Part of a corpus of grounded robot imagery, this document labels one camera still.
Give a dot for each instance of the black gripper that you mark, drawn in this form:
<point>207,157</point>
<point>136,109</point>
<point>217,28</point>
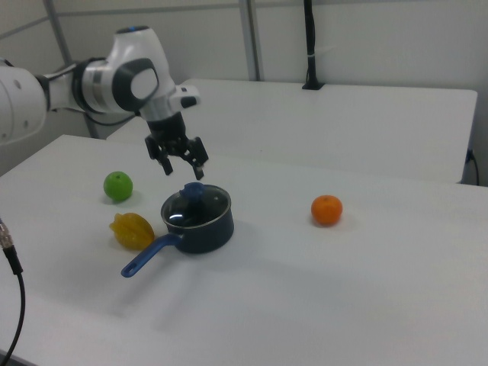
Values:
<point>167,129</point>

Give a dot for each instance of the glass lid with blue knob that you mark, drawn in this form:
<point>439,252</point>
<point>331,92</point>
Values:
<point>193,190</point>

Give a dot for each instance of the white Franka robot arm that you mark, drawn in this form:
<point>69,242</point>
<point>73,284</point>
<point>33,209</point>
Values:
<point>137,47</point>

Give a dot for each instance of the green apple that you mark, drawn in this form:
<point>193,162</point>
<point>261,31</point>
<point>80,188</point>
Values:
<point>118,186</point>

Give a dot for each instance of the yellow star fruit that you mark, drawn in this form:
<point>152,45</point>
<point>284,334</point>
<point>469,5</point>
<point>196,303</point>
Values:
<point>131,231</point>

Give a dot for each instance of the orange mandarin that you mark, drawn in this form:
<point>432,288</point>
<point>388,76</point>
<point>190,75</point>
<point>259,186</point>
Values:
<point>326,210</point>

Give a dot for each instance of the white side table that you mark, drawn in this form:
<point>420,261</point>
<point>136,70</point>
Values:
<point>343,126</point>

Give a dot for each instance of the black pole with clamp base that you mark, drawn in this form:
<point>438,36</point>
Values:
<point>312,42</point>

